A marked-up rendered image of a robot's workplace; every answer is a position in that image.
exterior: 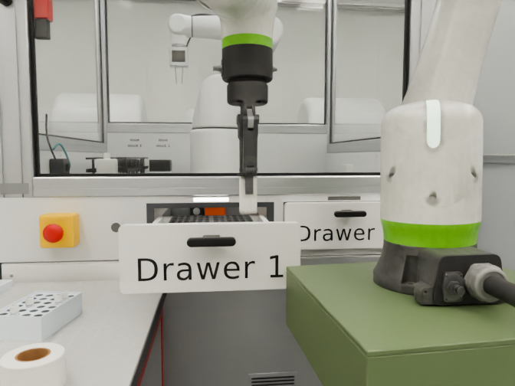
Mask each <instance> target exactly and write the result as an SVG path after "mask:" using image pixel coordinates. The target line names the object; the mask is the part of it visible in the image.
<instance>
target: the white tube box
mask: <svg viewBox="0 0 515 386"><path fill-rule="evenodd" d="M56 294H61V292H58V291H35V292H33V293H31V294H29V295H27V296H25V297H23V298H21V299H20V300H18V301H16V302H14V303H12V304H10V305H8V306H6V307H4V308H2V309H0V340H11V341H29V342H43V341H44V340H45V339H46V338H48V337H49V336H51V335H52V334H54V333H55V332H56V331H57V330H59V329H61V328H62V327H63V326H65V325H66V324H68V323H69V322H70V321H72V320H73V319H75V318H76V317H78V316H79V315H80V314H81V313H82V292H68V300H65V301H62V304H58V305H55V303H54V295H56ZM30 296H32V297H34V306H33V307H30V308H26V305H25V298H26V297H30ZM15 304H17V305H19V313H18V315H17V316H11V314H10V306H11V305H15Z"/></svg>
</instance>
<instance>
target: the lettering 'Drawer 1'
mask: <svg viewBox="0 0 515 386"><path fill-rule="evenodd" d="M274 258H275V275H271V277H283V276H284V275H278V255H275V256H271V257H270V259H274ZM141 261H149V262H151V263H153V266H154V274H153V276H152V277H150V278H146V279H141ZM219 263H220V262H217V263H216V267H215V272H214V275H213V272H212V268H211V264H210V263H206V266H205V271H204V274H202V269H201V266H200V263H197V265H198V270H199V273H200V277H201V279H202V280H204V279H205V275H206V272H207V269H208V267H209V270H210V274H211V276H212V279H215V278H216V275H217V272H218V266H219ZM251 263H254V264H255V261H251V262H249V263H248V262H247V261H245V278H248V266H249V265H250V264H251ZM229 264H234V265H236V267H237V269H227V267H228V265H229ZM181 265H186V266H188V269H186V270H180V271H178V273H177V277H178V279H179V280H187V279H188V278H189V280H191V279H192V268H191V266H190V264H189V263H179V264H178V267H179V266H181ZM168 266H174V263H169V264H168V265H167V266H166V263H164V264H163V270H164V280H167V279H166V270H167V267H168ZM185 271H188V272H189V274H188V276H187V277H186V278H181V277H180V273H181V272H185ZM227 271H240V268H239V265H238V264H237V263H236V262H234V261H231V262H228V263H226V264H225V267H224V274H225V276H226V277H227V278H229V279H237V278H239V275H238V276H229V275H228V274H227ZM157 273H158V267H157V264H156V262H155V261H154V260H152V259H148V258H138V281H149V280H153V279H154V278H155V277H156V275H157Z"/></svg>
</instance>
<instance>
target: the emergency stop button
mask: <svg viewBox="0 0 515 386"><path fill-rule="evenodd" d="M63 236H64V231H63V229H62V227H61V226H60V225H58V224H49V225H48V226H46V227H45V228H44V230H43V237H44V239H45V240H46V241H47V242H50V243H56V242H58V241H59V240H61V239H62V237H63Z"/></svg>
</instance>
